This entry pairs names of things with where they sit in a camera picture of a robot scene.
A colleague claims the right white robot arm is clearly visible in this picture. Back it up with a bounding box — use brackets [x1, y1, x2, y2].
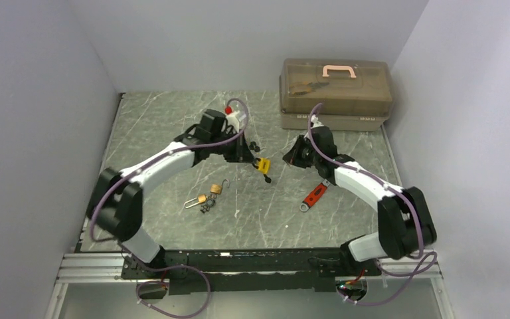
[282, 126, 437, 276]

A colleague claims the orange padlock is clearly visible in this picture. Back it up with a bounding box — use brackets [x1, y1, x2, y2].
[249, 141, 261, 153]

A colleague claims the yellow padlock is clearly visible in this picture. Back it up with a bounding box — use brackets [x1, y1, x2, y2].
[253, 158, 272, 183]

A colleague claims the red handled adjustable wrench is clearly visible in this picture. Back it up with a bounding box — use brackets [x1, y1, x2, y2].
[299, 179, 331, 212]

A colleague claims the brass padlock long shackle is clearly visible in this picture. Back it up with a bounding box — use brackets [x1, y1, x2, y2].
[183, 194, 207, 209]

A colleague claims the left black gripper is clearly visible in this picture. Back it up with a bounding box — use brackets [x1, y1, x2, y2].
[210, 129, 256, 164]

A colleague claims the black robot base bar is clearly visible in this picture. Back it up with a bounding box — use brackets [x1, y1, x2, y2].
[121, 248, 381, 295]

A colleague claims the small brass padlock open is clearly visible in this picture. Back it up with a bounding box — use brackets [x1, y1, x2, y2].
[210, 179, 230, 195]

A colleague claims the black keys bunch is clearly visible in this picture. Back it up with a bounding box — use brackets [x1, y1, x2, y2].
[201, 197, 216, 213]

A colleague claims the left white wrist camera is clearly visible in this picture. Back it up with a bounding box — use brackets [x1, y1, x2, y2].
[224, 106, 246, 132]

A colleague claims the aluminium frame rail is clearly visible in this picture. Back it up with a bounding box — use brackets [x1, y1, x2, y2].
[45, 248, 454, 318]

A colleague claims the brown translucent toolbox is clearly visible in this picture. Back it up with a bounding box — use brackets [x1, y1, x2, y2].
[279, 58, 394, 131]

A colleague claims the pink toolbox handle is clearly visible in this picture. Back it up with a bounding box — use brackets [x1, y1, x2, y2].
[322, 64, 357, 79]

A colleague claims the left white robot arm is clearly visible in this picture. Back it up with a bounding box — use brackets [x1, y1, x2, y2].
[86, 107, 254, 279]

